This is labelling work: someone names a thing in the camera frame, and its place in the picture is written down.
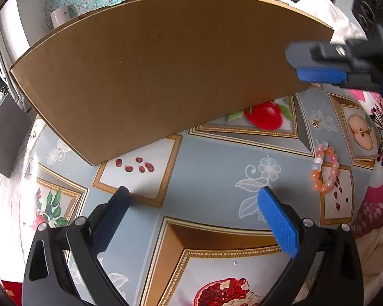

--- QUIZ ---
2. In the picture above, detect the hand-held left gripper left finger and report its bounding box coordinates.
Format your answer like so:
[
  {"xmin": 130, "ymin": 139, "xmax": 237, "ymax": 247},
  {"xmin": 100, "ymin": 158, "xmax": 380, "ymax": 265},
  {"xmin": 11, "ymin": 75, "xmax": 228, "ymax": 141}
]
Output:
[{"xmin": 22, "ymin": 185, "xmax": 131, "ymax": 306}]

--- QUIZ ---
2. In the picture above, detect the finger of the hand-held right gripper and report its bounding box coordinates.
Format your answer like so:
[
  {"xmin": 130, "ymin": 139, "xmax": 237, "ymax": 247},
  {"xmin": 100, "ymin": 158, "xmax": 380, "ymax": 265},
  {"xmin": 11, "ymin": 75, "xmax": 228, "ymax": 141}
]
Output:
[
  {"xmin": 296, "ymin": 67, "xmax": 383, "ymax": 94},
  {"xmin": 285, "ymin": 41, "xmax": 352, "ymax": 69}
]

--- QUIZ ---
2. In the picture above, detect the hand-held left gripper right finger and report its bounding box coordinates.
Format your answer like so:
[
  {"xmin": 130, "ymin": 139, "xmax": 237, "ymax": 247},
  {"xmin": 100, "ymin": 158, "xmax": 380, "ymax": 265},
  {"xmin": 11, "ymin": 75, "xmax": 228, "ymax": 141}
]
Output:
[{"xmin": 257, "ymin": 186, "xmax": 364, "ymax": 306}]

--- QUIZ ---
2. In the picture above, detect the orange bead bracelet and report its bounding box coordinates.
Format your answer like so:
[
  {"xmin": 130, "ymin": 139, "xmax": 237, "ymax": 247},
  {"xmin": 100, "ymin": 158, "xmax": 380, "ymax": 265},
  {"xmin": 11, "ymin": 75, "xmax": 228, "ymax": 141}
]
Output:
[{"xmin": 310, "ymin": 140, "xmax": 340, "ymax": 193}]

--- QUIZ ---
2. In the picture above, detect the brown cardboard box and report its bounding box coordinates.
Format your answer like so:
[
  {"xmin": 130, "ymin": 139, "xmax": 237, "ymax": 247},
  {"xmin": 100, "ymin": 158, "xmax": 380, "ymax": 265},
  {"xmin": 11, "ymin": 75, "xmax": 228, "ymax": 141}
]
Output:
[{"xmin": 9, "ymin": 0, "xmax": 335, "ymax": 166}]

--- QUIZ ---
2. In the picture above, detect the white fluffy towel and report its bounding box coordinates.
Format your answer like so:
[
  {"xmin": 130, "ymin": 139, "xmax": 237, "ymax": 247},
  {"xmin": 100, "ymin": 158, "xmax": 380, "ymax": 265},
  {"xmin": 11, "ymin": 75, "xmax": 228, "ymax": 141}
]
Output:
[{"xmin": 279, "ymin": 0, "xmax": 367, "ymax": 43}]

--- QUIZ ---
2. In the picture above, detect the fruit print tablecloth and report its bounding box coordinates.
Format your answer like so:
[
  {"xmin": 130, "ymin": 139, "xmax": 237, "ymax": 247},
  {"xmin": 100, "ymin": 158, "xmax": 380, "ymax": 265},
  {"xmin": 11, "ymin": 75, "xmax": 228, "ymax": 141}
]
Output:
[{"xmin": 17, "ymin": 83, "xmax": 383, "ymax": 306}]

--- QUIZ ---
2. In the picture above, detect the person's beige garment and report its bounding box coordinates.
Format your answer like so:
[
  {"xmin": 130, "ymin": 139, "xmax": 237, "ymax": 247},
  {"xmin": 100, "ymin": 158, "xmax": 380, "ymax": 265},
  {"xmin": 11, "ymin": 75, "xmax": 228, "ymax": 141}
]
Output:
[{"xmin": 294, "ymin": 226, "xmax": 383, "ymax": 306}]

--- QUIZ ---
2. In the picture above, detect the grey cabinet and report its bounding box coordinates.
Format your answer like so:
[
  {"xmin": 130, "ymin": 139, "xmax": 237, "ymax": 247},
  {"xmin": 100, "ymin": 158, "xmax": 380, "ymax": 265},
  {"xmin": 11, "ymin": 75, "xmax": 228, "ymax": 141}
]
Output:
[{"xmin": 0, "ymin": 95, "xmax": 34, "ymax": 179}]

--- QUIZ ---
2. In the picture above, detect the white roll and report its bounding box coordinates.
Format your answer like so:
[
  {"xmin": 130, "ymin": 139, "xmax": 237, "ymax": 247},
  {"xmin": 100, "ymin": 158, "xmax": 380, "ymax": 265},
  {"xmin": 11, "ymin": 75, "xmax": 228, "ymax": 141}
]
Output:
[{"xmin": 50, "ymin": 5, "xmax": 71, "ymax": 28}]

